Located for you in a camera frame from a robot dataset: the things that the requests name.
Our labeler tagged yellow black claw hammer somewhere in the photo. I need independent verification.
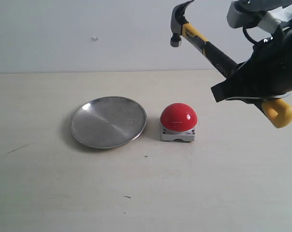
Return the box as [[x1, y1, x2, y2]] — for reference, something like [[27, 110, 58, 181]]
[[170, 1, 292, 128]]

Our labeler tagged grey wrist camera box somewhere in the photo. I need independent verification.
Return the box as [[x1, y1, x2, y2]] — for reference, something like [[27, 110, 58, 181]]
[[226, 0, 292, 34]]

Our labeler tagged round steel plate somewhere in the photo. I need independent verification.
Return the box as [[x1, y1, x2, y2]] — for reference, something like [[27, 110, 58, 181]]
[[70, 96, 147, 150]]

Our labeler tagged red dome push button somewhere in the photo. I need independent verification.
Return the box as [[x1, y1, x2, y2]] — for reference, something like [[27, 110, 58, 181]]
[[160, 102, 199, 142]]

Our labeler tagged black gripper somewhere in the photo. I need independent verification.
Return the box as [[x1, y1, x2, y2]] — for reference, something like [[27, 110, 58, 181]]
[[211, 27, 292, 103]]

